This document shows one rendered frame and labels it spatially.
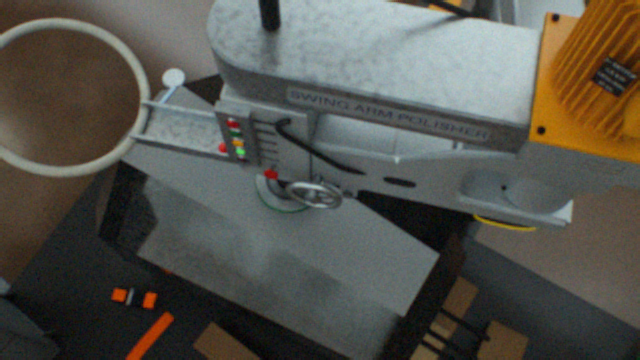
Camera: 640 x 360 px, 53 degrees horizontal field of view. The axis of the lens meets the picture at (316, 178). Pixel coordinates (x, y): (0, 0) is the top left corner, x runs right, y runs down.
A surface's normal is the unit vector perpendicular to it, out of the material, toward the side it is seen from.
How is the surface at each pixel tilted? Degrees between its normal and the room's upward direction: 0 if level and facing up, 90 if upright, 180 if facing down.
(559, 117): 0
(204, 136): 2
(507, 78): 0
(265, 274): 45
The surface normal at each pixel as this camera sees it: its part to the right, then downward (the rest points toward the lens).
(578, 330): 0.00, -0.37
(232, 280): -0.35, 0.31
